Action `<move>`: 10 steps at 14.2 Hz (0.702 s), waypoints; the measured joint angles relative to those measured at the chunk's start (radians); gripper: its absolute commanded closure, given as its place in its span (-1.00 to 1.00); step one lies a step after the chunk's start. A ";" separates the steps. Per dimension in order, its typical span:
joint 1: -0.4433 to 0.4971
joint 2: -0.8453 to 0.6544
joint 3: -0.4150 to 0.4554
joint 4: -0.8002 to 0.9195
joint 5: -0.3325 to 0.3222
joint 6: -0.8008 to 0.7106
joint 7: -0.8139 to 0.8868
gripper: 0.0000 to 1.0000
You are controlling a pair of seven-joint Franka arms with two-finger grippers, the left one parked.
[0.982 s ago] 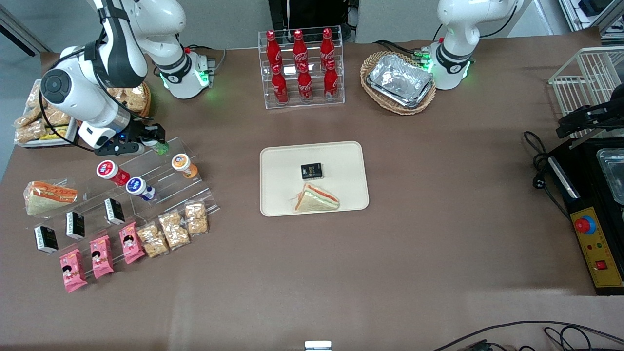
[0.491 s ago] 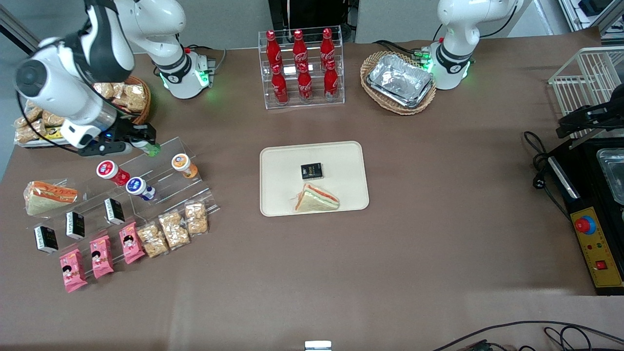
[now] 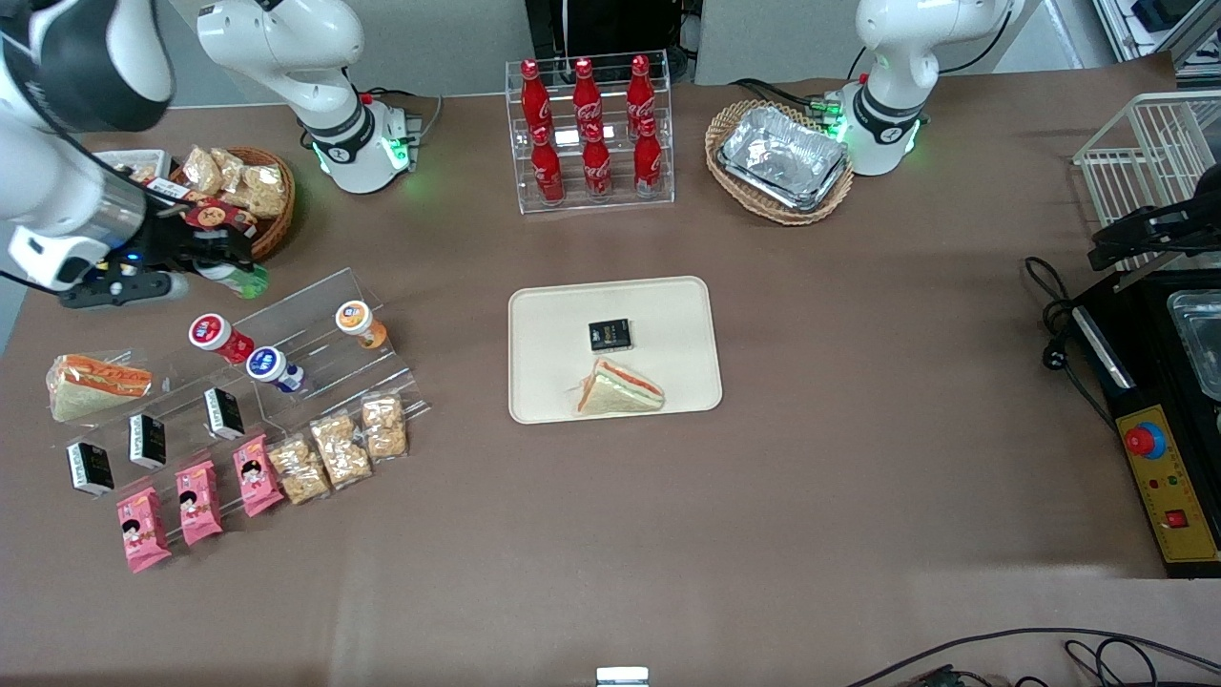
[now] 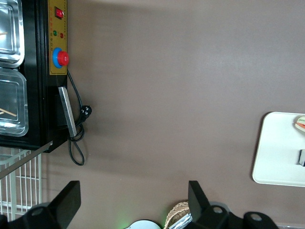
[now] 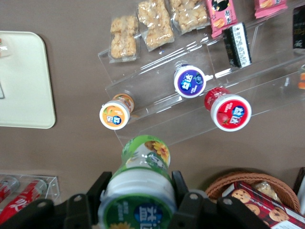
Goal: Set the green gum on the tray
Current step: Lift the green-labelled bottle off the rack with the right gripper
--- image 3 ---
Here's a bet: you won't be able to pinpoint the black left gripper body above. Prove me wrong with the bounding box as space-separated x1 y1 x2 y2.
1152 189 1221 255

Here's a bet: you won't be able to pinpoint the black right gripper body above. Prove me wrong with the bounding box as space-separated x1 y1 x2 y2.
122 203 198 275

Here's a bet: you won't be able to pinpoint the green gum bottle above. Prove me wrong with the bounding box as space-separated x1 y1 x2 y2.
195 261 271 300

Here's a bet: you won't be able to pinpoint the red gum bottle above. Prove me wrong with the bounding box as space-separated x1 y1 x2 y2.
188 313 257 365

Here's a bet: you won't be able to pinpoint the blue gum bottle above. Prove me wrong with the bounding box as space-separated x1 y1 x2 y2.
245 345 307 395

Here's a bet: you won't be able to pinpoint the clear acrylic gum stand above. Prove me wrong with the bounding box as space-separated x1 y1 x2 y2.
181 267 418 432

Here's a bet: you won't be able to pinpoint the orange gum bottle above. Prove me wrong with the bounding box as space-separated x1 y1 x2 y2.
335 300 389 351

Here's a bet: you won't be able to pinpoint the beige plastic tray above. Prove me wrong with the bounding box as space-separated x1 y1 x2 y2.
507 276 724 425

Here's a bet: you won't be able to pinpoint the red cookie box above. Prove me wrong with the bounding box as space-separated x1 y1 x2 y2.
143 177 259 239

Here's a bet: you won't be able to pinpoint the dark brown wicker basket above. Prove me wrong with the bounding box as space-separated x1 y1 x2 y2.
169 146 298 264

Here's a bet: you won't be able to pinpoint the white rectangular bin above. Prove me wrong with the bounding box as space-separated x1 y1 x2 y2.
93 149 172 188

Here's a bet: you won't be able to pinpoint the black sealing machine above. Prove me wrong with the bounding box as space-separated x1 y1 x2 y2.
1066 269 1221 580

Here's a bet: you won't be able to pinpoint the steel machine pan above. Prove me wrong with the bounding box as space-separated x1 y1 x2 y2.
1165 288 1221 403

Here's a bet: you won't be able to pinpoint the clear acrylic snack stand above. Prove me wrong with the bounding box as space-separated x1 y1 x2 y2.
52 358 432 507

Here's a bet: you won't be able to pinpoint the wrapped triangle sandwich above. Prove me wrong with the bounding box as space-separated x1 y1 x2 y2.
575 358 667 417
47 353 155 424

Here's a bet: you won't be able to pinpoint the red emergency stop button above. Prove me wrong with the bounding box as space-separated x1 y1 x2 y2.
1123 422 1168 460

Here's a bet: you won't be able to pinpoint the pink snack packet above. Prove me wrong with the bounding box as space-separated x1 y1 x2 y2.
175 459 225 548
232 433 286 519
115 486 174 574

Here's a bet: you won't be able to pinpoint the yellow control panel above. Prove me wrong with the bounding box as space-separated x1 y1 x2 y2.
1115 405 1221 565

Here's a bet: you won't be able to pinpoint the red cola bottle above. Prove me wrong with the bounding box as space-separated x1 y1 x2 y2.
581 121 614 202
519 58 555 136
632 115 665 198
529 126 567 206
571 56 605 131
625 53 658 125

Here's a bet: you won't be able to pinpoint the stacked aluminium foil containers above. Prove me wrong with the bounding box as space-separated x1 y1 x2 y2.
716 104 851 214

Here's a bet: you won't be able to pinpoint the light wicker basket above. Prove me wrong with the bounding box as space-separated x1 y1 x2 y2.
704 98 857 227

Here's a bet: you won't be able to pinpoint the clear acrylic bottle rack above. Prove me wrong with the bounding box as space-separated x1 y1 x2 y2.
504 50 677 216

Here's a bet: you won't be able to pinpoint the white wire basket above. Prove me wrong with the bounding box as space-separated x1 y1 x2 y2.
1072 90 1221 293

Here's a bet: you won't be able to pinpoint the black power cable with plug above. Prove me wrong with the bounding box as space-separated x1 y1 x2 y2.
1023 255 1119 432

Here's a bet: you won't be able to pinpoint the aluminium frame shelf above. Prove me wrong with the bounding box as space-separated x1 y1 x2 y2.
1091 0 1221 79

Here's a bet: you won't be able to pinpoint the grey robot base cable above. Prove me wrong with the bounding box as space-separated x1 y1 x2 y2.
361 87 445 146

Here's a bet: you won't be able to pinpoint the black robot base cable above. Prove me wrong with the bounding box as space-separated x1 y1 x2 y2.
729 76 861 117

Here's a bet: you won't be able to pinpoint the long black cable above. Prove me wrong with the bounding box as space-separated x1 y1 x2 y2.
843 626 1221 687

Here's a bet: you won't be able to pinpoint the looped black cable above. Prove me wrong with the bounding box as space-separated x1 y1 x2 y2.
1063 636 1221 687

